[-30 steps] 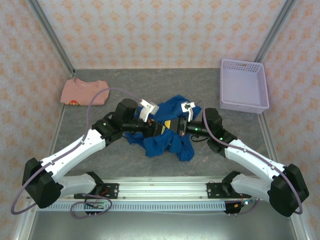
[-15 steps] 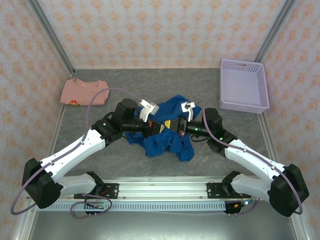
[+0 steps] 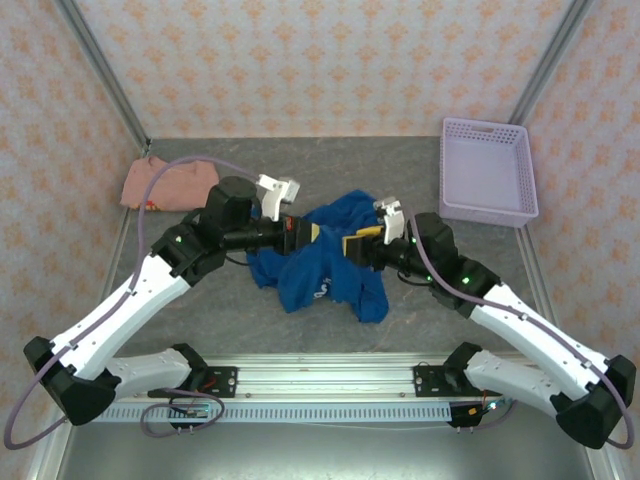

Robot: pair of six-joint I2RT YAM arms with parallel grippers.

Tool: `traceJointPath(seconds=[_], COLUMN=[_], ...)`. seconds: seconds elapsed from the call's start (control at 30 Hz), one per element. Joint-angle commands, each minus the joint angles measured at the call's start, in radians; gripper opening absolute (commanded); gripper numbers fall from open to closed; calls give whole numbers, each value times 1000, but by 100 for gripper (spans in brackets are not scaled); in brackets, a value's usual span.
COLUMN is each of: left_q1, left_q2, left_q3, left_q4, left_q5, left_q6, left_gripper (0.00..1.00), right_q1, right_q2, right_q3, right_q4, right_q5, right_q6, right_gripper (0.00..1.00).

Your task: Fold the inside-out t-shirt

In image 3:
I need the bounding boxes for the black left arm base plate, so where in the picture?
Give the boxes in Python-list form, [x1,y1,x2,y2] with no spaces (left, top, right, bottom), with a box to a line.
[192,366,239,399]

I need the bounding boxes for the white slotted cable duct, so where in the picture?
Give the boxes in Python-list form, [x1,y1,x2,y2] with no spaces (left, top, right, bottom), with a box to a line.
[92,402,454,424]

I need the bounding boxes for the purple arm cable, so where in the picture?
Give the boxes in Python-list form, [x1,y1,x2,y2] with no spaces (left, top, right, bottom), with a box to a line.
[2,155,264,450]
[402,207,636,450]

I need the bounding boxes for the aluminium frame post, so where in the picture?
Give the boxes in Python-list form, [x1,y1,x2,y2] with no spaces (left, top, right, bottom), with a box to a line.
[52,0,151,154]
[508,0,594,126]

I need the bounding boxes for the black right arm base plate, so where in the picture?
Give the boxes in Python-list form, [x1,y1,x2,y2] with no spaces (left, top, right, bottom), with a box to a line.
[413,364,504,400]

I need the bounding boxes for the lavender perforated plastic basket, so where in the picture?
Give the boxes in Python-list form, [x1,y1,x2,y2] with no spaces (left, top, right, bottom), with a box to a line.
[438,117,540,230]

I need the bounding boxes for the aluminium table side rail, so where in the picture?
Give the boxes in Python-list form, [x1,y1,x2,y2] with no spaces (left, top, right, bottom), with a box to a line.
[27,207,132,480]
[516,227,626,480]

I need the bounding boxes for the blue t-shirt with panda print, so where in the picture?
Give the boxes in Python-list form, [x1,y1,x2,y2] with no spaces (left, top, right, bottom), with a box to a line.
[245,188,391,325]

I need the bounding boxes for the folded pink t-shirt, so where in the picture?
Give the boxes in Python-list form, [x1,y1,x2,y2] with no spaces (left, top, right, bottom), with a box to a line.
[119,155,220,212]

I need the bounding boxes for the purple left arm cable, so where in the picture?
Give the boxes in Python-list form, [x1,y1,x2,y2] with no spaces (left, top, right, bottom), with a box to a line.
[2,155,264,450]

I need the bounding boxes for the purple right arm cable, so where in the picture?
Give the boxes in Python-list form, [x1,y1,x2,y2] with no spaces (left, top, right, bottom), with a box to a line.
[402,207,636,450]

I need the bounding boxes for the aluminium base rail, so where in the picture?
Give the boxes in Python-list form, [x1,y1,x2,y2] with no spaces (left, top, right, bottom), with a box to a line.
[114,353,600,402]

